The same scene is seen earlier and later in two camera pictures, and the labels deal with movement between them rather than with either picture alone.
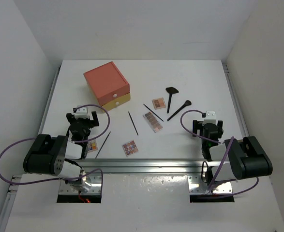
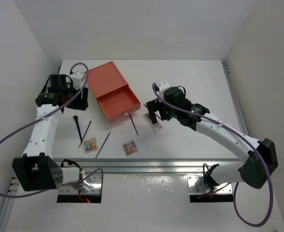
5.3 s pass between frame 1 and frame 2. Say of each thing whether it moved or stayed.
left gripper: moved
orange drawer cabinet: moved
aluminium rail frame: stayed
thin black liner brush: stayed
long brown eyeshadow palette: stayed
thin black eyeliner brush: stayed
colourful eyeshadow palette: stayed
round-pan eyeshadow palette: stayed
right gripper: moved
